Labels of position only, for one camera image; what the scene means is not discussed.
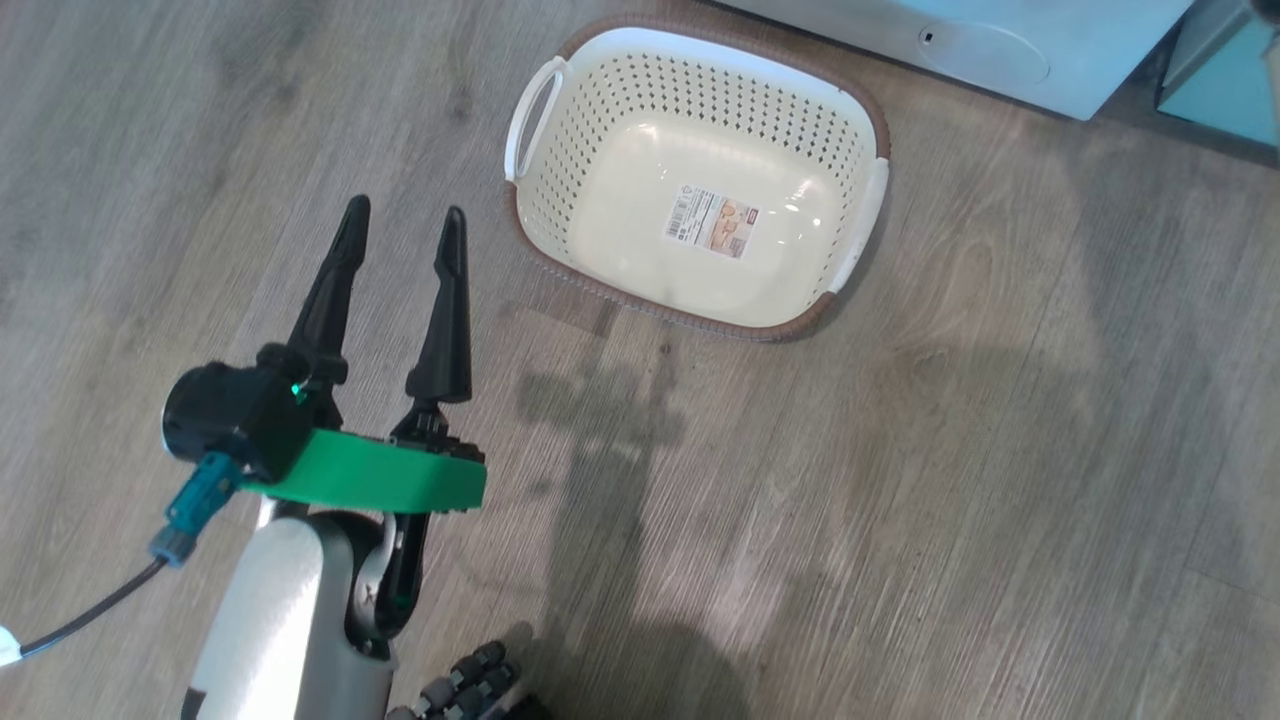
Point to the round white filter cover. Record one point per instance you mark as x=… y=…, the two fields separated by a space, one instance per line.
x=985 y=52

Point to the paper label in basket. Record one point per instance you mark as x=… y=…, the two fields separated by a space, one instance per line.
x=710 y=222

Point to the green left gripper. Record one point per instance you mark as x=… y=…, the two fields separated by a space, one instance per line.
x=380 y=475

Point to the cream perforated laundry basket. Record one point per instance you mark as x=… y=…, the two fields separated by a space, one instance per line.
x=620 y=230

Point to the pale green tall cabinet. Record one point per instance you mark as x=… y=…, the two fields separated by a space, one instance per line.
x=1220 y=90

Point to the teal left camera connector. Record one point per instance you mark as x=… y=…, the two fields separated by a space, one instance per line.
x=200 y=500

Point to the white front-load washing machine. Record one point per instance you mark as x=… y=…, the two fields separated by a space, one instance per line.
x=1050 y=30

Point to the grey roller robot base wheel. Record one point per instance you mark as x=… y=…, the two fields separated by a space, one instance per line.
x=470 y=685

